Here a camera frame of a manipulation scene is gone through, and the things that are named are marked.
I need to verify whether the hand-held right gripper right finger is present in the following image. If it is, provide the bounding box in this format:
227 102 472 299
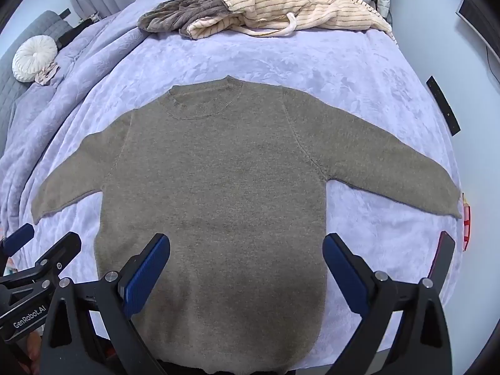
322 232 463 375

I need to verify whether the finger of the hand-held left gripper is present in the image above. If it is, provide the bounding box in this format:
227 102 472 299
0 231 83 306
0 223 35 259

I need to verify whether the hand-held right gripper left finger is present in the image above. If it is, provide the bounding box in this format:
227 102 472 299
39 233 171 375

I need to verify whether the olive knit sweater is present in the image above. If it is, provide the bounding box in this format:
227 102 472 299
32 75 463 373

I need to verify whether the dark maroon object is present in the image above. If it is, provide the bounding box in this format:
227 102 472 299
427 231 456 282

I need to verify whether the red object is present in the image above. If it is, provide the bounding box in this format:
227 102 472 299
462 193 472 251

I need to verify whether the grey quilted sofa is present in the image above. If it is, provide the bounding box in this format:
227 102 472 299
0 10 65 149

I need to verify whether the beige crumpled cloth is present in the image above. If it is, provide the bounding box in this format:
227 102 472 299
34 62 61 87

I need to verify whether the white round cushion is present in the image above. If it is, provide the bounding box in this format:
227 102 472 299
12 36 58 83

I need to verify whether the black flat bar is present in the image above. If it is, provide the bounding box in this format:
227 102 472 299
426 75 462 137

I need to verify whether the lavender plush blanket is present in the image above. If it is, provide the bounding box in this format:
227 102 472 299
0 0 463 360

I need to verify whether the cream striped garment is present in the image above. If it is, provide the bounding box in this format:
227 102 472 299
187 0 395 42

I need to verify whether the grey-brown fuzzy garment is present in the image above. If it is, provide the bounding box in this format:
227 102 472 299
137 0 231 36

